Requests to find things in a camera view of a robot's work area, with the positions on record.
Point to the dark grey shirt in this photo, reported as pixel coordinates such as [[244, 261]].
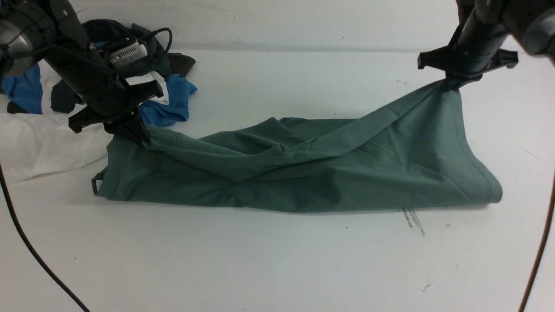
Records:
[[101, 31]]

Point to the blue shirt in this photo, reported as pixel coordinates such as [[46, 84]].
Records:
[[41, 91]]

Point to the green long-sleeve top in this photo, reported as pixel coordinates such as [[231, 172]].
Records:
[[411, 153]]

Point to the white shirt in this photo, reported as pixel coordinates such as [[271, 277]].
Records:
[[38, 144]]

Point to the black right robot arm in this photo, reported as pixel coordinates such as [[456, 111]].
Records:
[[490, 22]]

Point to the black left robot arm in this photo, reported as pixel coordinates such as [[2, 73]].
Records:
[[35, 30]]

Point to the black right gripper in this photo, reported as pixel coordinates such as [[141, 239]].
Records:
[[465, 65]]

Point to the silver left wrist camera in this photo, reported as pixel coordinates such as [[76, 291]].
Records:
[[128, 54]]

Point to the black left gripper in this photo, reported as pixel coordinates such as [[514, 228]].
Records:
[[115, 105]]

